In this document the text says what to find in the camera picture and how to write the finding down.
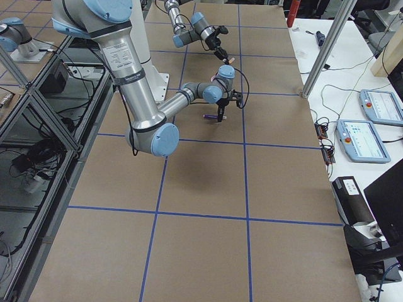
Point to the pink mesh pen holder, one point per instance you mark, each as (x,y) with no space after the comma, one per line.
(215,77)

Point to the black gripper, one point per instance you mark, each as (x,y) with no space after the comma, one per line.
(222,103)
(214,42)

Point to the purple highlighter pen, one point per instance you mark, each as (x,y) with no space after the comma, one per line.
(214,117)

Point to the black box with label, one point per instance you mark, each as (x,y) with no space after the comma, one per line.
(350,202)

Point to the aluminium frame post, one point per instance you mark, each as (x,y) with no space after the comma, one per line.
(335,30)

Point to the brown paper table cover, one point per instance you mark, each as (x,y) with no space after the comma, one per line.
(241,211)

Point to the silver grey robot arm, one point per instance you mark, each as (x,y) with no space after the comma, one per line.
(108,24)
(189,22)

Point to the far teach pendant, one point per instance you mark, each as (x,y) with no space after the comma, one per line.
(381,107)

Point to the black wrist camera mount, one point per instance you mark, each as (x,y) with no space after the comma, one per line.
(237,97)

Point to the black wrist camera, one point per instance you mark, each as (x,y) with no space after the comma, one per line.
(220,30)

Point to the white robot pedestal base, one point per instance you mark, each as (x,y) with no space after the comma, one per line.
(158,81)

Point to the black monitor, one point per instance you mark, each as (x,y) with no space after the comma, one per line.
(384,197)

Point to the teach pendant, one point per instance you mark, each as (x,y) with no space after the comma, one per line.
(361,141)
(381,107)

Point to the near teach pendant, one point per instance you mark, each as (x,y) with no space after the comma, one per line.
(361,141)

